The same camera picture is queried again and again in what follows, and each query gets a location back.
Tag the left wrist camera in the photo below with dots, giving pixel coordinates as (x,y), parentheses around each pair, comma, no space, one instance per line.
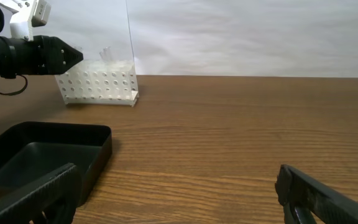
(26,18)

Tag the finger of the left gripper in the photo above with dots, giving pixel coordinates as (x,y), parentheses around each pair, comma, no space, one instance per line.
(71,57)

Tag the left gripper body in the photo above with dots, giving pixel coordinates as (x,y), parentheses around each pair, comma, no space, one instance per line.
(50,54)

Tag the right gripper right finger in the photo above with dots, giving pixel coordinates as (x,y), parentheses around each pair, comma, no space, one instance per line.
(322,199)

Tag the black tray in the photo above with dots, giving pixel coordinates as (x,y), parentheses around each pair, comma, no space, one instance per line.
(42,155)

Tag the clear test tube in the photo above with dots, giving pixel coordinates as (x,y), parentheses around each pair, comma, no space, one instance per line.
(106,53)

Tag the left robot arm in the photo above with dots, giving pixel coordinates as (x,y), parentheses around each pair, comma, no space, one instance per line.
(8,56)

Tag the white test tube rack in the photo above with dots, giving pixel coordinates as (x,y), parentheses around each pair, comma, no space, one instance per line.
(104,84)

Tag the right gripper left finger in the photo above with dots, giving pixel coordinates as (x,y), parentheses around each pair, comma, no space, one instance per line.
(36,196)

